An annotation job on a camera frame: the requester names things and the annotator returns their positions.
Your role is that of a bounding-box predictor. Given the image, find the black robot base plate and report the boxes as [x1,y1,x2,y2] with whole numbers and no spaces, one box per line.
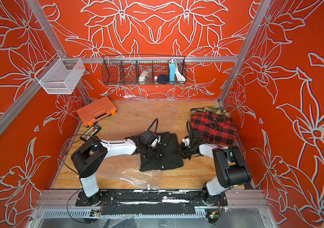
[74,189,228,214]

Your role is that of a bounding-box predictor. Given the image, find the olive plaid shirt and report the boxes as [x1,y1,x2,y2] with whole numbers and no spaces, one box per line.
[191,106,230,117]

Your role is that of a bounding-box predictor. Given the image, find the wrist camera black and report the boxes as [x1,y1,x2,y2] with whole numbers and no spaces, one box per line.
[139,130,160,149]
[182,130,203,146]

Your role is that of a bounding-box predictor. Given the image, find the light blue box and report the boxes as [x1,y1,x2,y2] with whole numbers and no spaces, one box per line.
[169,60,176,85]

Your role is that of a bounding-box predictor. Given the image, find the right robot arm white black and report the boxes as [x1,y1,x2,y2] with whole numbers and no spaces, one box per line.
[180,137,251,203]

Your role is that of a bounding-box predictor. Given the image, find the black screwdriver bit holder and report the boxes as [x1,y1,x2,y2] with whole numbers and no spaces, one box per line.
[80,124,102,142]

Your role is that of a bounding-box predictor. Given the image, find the dark blue round object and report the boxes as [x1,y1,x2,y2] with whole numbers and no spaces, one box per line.
[157,74,169,85]

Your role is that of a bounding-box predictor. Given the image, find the orange tool case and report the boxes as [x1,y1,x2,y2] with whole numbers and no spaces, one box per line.
[76,97,117,127]

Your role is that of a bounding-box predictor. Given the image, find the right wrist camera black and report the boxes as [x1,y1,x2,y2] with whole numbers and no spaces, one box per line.
[182,130,203,146]

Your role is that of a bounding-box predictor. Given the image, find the clear plastic wall bin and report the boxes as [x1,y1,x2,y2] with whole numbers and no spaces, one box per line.
[35,59,85,95]

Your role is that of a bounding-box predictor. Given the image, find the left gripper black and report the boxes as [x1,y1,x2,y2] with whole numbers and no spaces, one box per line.
[144,145,166,160]

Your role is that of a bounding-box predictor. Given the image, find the black wire wall basket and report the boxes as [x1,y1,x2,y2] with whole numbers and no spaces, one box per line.
[101,55,187,86]

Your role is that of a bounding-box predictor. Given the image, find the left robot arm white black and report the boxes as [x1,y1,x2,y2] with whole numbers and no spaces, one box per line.
[71,136,160,198]

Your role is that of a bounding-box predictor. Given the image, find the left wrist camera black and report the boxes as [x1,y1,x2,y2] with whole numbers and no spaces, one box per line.
[139,130,160,149]

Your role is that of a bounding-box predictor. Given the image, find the white cable duct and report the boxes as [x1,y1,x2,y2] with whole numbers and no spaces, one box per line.
[42,208,217,219]

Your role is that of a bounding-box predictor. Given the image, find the clear plastic vacuum bag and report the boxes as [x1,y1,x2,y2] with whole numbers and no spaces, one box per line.
[92,98,197,191]

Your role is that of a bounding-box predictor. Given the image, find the white cable bundle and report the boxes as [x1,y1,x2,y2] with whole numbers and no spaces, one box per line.
[175,66,187,84]

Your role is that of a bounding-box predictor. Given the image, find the red black plaid shirt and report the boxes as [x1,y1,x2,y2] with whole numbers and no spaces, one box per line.
[191,111,238,146]

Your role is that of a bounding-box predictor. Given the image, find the grey bagged item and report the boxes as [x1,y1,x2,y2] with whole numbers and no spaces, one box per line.
[138,69,152,85]

